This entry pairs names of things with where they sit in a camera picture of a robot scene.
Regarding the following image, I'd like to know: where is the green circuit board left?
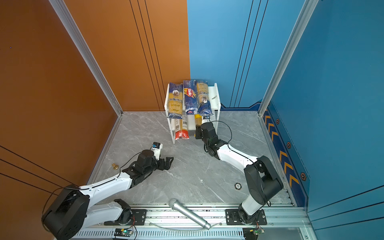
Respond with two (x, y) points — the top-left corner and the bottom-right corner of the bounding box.
(114, 228), (135, 239)

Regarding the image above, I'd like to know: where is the dark blue Barilla spaghetti pack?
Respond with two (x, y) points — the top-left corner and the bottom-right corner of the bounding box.
(183, 80), (198, 115)

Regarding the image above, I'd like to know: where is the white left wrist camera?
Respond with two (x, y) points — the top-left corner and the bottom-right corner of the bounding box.
(151, 142), (163, 160)

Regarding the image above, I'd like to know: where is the aluminium corner post left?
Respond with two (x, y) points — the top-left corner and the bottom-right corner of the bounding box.
(49, 0), (123, 117)

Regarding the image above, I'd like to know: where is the blue yellow portrait spaghetti pack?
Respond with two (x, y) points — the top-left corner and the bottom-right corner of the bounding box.
(196, 81), (213, 116)

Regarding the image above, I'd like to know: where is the circuit board right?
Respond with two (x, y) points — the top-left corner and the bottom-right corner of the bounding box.
(243, 228), (265, 240)

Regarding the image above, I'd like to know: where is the aluminium corner post right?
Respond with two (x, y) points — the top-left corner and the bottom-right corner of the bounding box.
(258, 0), (319, 117)

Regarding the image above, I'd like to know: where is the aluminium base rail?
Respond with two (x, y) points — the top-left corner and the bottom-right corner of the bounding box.
(74, 204), (317, 240)

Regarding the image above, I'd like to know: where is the silver microphone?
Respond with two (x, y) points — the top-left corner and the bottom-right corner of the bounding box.
(169, 199), (211, 230)

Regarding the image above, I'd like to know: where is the white metal shelf rack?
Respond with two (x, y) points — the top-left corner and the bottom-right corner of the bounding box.
(164, 83), (221, 144)

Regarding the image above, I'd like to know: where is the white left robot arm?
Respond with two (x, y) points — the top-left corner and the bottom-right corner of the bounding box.
(41, 150), (174, 240)

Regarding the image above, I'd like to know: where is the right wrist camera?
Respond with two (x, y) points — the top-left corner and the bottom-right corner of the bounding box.
(202, 116), (211, 124)

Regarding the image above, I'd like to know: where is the blue yellow pasta bag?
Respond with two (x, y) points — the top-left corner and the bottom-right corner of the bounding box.
(168, 83), (183, 119)

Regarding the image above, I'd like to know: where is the red spaghetti pack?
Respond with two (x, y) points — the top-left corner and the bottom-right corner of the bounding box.
(175, 115), (190, 140)

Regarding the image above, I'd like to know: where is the aluminium corner post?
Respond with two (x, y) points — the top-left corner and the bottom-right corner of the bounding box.
(49, 0), (123, 117)
(258, 0), (319, 117)

